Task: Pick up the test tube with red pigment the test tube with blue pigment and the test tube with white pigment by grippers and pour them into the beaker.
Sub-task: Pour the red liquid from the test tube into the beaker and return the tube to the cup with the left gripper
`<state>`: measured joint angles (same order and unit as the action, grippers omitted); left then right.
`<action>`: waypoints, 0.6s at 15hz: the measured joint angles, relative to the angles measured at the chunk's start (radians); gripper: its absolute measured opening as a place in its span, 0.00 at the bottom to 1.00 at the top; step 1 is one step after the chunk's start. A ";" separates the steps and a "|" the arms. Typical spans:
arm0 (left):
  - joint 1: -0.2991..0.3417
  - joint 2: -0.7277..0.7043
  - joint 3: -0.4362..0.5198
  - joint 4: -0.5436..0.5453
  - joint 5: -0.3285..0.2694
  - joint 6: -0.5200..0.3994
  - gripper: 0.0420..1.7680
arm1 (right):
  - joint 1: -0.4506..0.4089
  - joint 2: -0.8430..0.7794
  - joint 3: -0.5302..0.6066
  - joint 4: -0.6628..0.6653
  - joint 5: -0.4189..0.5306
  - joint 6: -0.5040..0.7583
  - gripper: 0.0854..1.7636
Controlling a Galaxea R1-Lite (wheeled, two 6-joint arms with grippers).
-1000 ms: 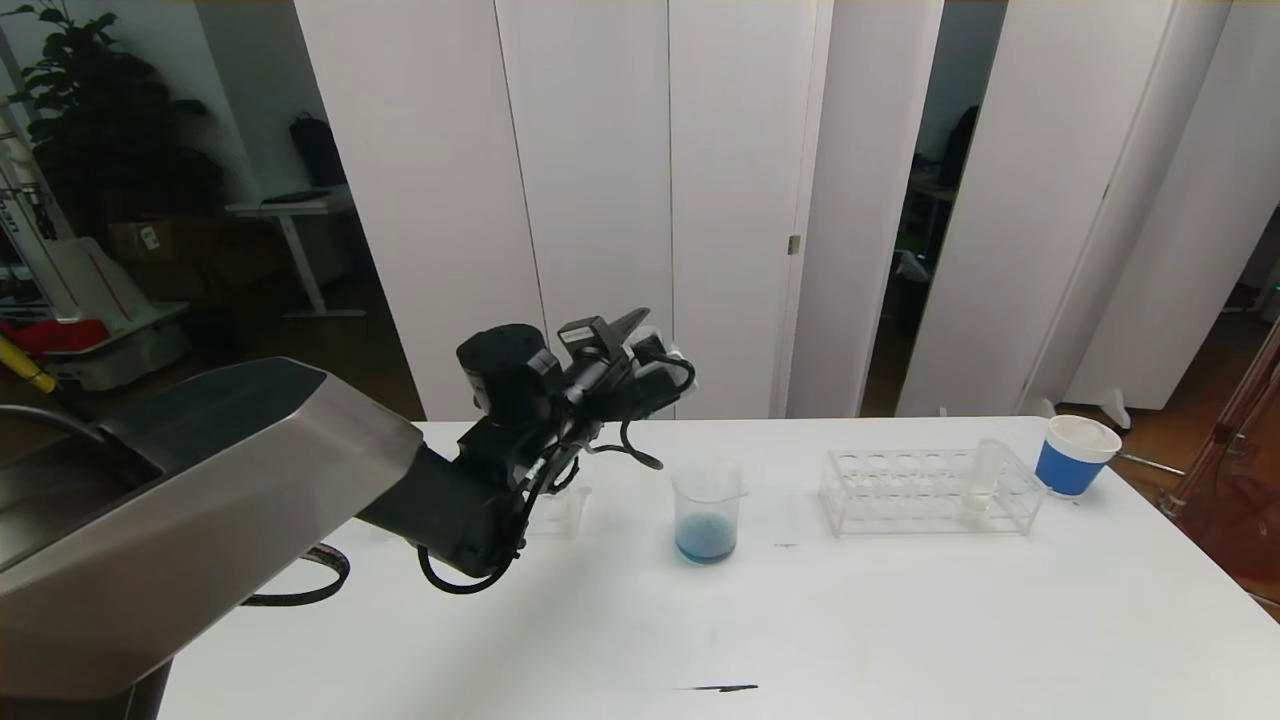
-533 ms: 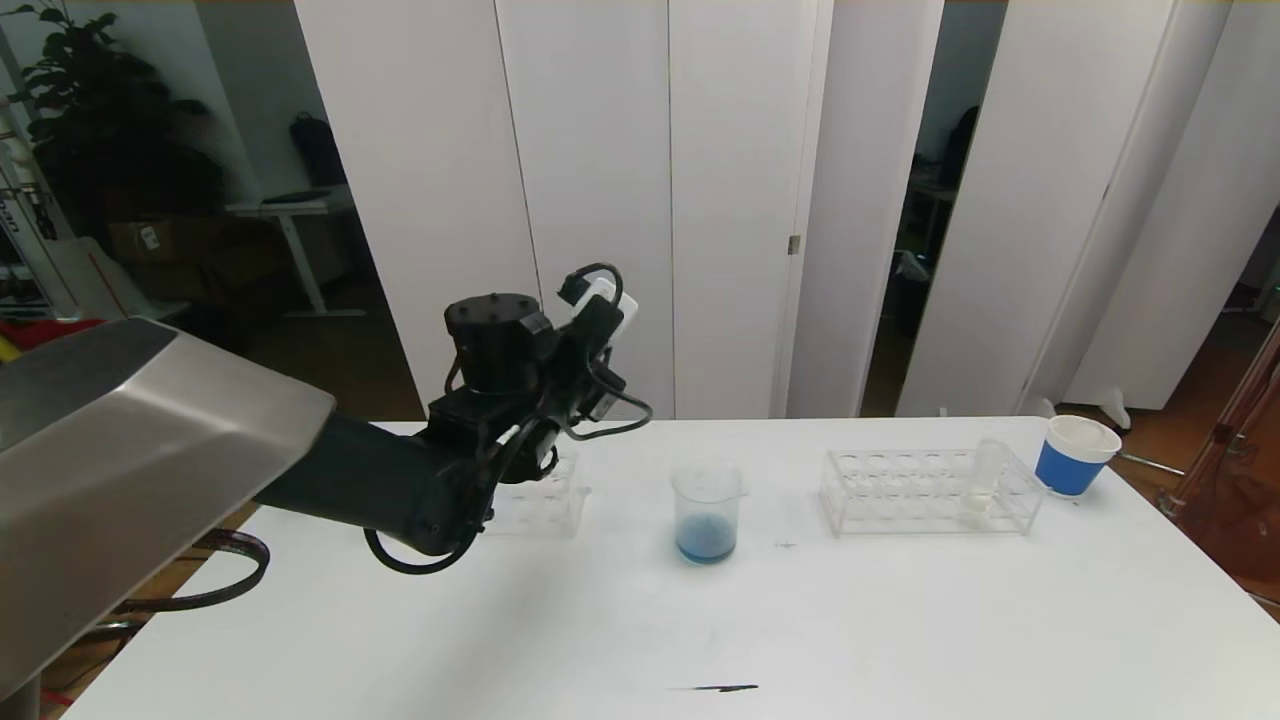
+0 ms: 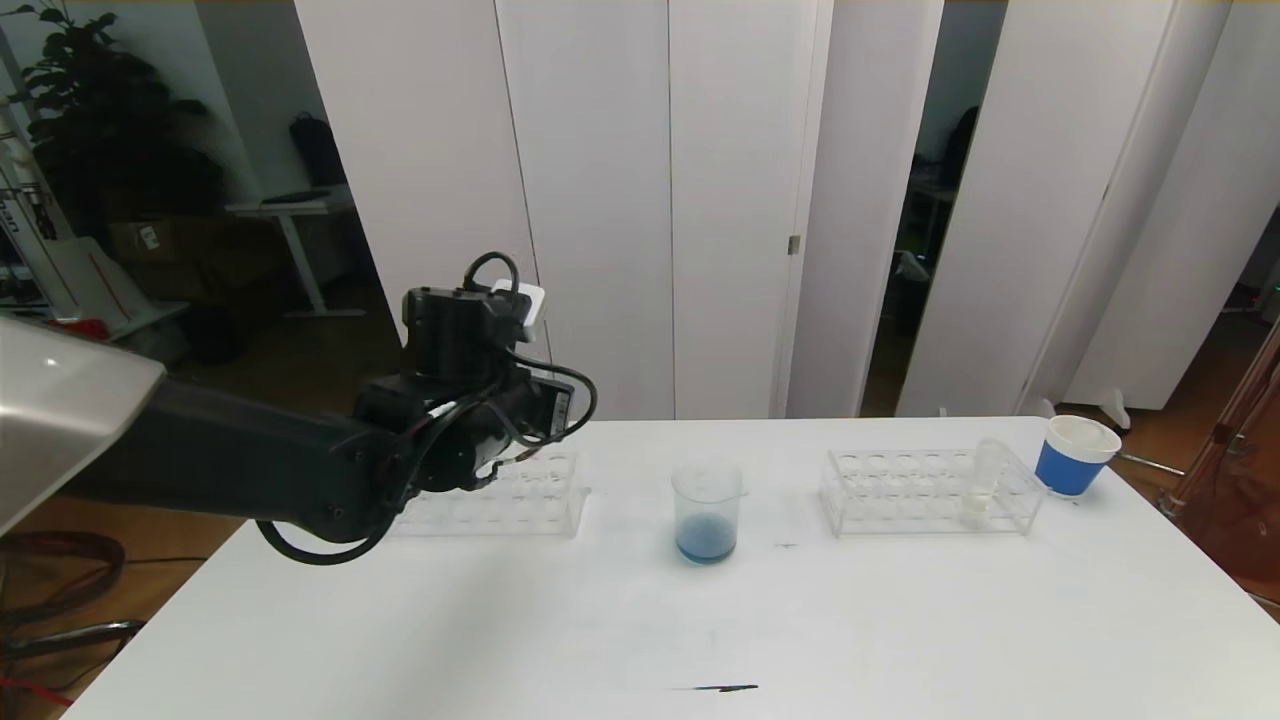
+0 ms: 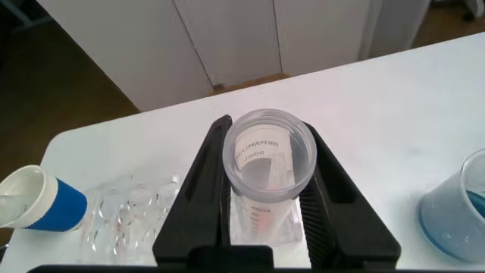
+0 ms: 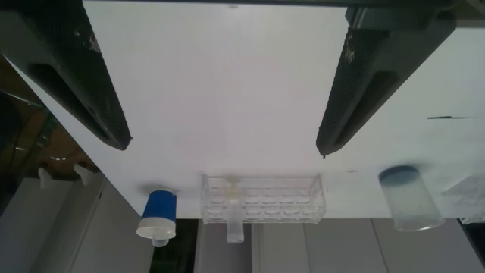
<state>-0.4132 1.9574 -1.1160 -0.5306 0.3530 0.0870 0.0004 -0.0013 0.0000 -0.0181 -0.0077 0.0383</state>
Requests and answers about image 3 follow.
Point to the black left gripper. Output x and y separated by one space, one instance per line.
561 405

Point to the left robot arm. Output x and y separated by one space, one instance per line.
250 460

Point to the clear acrylic test tube rack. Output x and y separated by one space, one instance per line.
540 505
920 500

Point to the clear plastic beaker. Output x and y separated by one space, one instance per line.
707 540

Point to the test tube with pale yellow pigment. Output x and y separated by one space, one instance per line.
975 503

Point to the white office desk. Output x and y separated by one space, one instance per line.
295 210

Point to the black backpack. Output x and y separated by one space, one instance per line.
316 148

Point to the cardboard box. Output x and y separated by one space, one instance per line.
150 240

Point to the narrow white partition panel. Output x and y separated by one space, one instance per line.
860 200

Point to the metal chair leg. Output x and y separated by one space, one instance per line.
90 633

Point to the white machine with base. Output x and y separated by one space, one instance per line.
60 270

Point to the dark green potted plant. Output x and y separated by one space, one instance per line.
110 130

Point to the white partition foot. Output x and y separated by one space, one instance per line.
1112 410
1042 409

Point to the blue white paper cup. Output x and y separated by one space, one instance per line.
1064 468

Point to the reddish brown stand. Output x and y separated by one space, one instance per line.
1240 500

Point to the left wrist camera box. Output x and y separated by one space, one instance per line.
525 305

